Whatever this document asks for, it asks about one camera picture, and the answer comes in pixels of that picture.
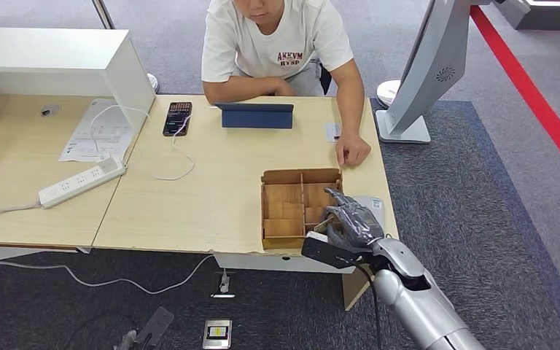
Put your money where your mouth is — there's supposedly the wooden compartment box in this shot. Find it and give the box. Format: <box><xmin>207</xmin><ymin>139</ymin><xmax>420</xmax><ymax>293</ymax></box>
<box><xmin>260</xmin><ymin>168</ymin><xmax>343</xmax><ymax>251</ymax></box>

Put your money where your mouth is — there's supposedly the open floor socket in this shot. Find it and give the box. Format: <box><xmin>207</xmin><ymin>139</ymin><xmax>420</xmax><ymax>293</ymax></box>
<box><xmin>209</xmin><ymin>270</ymin><xmax>236</xmax><ymax>300</ymax></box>

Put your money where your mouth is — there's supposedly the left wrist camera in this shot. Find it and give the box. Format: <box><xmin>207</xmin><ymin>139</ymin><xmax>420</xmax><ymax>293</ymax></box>
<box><xmin>135</xmin><ymin>306</ymin><xmax>175</xmax><ymax>350</ymax></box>

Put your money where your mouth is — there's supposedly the person's left hand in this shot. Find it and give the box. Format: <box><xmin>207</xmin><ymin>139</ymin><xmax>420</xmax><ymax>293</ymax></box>
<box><xmin>335</xmin><ymin>133</ymin><xmax>372</xmax><ymax>168</ymax></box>

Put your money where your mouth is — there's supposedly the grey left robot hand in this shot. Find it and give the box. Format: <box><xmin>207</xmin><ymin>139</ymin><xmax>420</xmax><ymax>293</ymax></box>
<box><xmin>113</xmin><ymin>330</ymin><xmax>139</xmax><ymax>350</ymax></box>

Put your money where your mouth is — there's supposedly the white power strip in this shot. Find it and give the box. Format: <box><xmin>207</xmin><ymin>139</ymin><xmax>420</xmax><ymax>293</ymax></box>
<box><xmin>37</xmin><ymin>154</ymin><xmax>128</xmax><ymax>209</ymax></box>

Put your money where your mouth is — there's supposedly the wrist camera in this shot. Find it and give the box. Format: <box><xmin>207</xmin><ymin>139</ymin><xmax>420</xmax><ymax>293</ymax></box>
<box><xmin>135</xmin><ymin>306</ymin><xmax>175</xmax><ymax>350</ymax></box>
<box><xmin>301</xmin><ymin>231</ymin><xmax>365</xmax><ymax>270</ymax></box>

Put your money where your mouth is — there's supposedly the white desk cabinet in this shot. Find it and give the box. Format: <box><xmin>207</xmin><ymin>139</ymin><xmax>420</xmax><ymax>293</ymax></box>
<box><xmin>0</xmin><ymin>26</ymin><xmax>157</xmax><ymax>162</ymax></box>

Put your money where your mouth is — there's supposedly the grey display platform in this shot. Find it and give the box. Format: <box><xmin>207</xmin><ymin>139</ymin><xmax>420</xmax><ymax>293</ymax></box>
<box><xmin>492</xmin><ymin>0</ymin><xmax>560</xmax><ymax>31</ymax></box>

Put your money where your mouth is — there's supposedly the metal pole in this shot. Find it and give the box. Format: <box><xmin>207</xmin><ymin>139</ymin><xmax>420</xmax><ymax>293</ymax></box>
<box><xmin>90</xmin><ymin>0</ymin><xmax>116</xmax><ymax>30</ymax></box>

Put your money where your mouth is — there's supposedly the tablet in blue case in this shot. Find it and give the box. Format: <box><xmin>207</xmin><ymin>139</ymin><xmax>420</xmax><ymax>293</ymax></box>
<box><xmin>215</xmin><ymin>102</ymin><xmax>295</xmax><ymax>130</ymax></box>

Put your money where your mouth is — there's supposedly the person's right hand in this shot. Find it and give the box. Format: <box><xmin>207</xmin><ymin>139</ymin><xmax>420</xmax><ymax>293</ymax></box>
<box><xmin>271</xmin><ymin>78</ymin><xmax>296</xmax><ymax>96</ymax></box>

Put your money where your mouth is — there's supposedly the printed paper sheet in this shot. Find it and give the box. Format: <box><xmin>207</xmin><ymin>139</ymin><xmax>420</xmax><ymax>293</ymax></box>
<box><xmin>58</xmin><ymin>98</ymin><xmax>136</xmax><ymax>164</ymax></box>

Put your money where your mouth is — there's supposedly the grey kiosk stand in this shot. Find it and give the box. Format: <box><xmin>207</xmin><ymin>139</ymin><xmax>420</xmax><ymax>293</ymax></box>
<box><xmin>376</xmin><ymin>0</ymin><xmax>494</xmax><ymax>144</ymax></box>

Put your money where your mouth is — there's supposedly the clear plastic right hand cover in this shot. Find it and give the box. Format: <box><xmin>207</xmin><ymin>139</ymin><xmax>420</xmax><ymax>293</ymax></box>
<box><xmin>323</xmin><ymin>203</ymin><xmax>386</xmax><ymax>248</ymax></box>

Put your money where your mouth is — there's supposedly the white power strip cord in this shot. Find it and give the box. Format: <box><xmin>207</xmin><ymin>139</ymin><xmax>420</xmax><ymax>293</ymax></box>
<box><xmin>0</xmin><ymin>203</ymin><xmax>43</xmax><ymax>227</ymax></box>

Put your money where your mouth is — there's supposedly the white charger plug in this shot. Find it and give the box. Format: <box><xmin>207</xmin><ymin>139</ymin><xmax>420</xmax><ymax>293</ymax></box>
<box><xmin>97</xmin><ymin>155</ymin><xmax>125</xmax><ymax>174</ymax></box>

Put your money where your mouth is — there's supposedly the white desk underframe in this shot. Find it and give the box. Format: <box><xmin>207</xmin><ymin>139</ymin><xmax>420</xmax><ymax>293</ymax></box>
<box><xmin>0</xmin><ymin>245</ymin><xmax>92</xmax><ymax>265</ymax></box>

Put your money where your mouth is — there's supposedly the black chair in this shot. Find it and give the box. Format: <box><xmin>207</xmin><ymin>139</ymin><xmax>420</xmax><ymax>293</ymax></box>
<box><xmin>319</xmin><ymin>63</ymin><xmax>333</xmax><ymax>95</ymax></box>

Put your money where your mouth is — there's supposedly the white charging cable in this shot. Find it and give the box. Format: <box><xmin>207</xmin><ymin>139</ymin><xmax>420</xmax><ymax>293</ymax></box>
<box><xmin>88</xmin><ymin>104</ymin><xmax>196</xmax><ymax>182</ymax></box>

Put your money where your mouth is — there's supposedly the person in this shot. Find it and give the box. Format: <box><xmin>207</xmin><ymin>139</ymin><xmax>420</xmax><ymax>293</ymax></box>
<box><xmin>201</xmin><ymin>0</ymin><xmax>373</xmax><ymax>168</ymax></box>

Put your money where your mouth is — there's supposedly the silver floor socket plate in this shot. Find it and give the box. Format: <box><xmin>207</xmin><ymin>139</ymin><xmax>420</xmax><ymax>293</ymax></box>
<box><xmin>201</xmin><ymin>319</ymin><xmax>233</xmax><ymax>350</ymax></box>

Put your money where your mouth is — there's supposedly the light wood desk leg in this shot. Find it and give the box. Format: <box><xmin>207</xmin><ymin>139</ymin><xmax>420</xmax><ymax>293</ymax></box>
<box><xmin>341</xmin><ymin>268</ymin><xmax>376</xmax><ymax>311</ymax></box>

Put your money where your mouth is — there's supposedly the large white round base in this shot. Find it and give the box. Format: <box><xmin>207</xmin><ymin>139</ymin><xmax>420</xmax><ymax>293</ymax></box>
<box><xmin>376</xmin><ymin>79</ymin><xmax>402</xmax><ymax>108</ymax></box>

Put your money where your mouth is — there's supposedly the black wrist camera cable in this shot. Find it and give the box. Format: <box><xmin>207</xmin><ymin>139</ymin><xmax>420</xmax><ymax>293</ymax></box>
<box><xmin>351</xmin><ymin>260</ymin><xmax>382</xmax><ymax>350</ymax></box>

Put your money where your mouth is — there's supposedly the dark grey floor rug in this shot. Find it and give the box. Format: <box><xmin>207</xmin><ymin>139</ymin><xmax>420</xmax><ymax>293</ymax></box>
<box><xmin>0</xmin><ymin>93</ymin><xmax>560</xmax><ymax>350</ymax></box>

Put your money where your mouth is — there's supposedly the white ID card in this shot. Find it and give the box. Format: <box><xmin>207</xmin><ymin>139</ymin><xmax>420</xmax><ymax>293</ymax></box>
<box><xmin>324</xmin><ymin>122</ymin><xmax>343</xmax><ymax>144</ymax></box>

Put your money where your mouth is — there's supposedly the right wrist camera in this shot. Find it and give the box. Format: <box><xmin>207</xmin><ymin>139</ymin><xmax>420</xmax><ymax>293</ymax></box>
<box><xmin>301</xmin><ymin>231</ymin><xmax>365</xmax><ymax>270</ymax></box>

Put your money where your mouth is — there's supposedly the grey card reader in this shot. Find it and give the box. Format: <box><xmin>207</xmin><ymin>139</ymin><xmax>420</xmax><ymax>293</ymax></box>
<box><xmin>354</xmin><ymin>195</ymin><xmax>386</xmax><ymax>229</ymax></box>

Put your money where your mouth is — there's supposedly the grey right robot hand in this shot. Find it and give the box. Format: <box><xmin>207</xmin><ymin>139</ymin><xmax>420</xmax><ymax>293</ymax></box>
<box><xmin>321</xmin><ymin>187</ymin><xmax>386</xmax><ymax>251</ymax></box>

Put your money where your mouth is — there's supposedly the white desk front panel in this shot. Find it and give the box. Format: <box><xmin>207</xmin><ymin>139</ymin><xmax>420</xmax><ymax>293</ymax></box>
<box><xmin>214</xmin><ymin>253</ymin><xmax>358</xmax><ymax>276</ymax></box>

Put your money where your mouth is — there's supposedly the black smartphone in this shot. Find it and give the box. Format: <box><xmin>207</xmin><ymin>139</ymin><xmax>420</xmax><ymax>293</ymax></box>
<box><xmin>162</xmin><ymin>101</ymin><xmax>193</xmax><ymax>137</ymax></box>

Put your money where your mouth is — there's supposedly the white floor cord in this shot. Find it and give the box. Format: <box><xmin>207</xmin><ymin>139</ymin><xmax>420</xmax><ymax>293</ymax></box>
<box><xmin>0</xmin><ymin>254</ymin><xmax>215</xmax><ymax>296</ymax></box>

